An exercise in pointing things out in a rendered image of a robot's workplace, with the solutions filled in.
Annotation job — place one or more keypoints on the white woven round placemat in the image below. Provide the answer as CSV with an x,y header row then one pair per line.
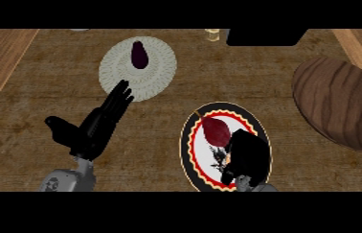
x,y
138,68

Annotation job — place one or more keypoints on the dark red fruit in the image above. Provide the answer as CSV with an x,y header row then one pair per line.
x,y
216,131

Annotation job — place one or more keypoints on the light wooden plank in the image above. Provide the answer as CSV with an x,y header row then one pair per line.
x,y
350,43

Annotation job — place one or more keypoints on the black red patterned plate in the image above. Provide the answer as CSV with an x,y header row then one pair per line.
x,y
204,157

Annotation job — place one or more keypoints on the dark purple eggplant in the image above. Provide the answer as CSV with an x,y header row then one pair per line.
x,y
139,55

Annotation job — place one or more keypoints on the pale wooden board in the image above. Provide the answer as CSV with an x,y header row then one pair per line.
x,y
14,51

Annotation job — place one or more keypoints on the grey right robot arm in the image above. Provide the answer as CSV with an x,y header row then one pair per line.
x,y
251,185

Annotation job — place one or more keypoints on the pale yellow jar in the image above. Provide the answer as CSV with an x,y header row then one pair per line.
x,y
213,34

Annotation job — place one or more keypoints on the small white rim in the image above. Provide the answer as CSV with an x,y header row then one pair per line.
x,y
79,29

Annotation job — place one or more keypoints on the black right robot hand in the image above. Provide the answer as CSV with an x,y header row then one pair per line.
x,y
247,157

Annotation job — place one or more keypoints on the brown wooden bowl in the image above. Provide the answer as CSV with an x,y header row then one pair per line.
x,y
330,99

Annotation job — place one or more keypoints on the black appliance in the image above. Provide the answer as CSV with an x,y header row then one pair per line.
x,y
263,37

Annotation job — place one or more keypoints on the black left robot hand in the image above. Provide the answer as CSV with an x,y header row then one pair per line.
x,y
96,128

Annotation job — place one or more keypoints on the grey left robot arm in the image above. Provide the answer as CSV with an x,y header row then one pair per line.
x,y
71,178

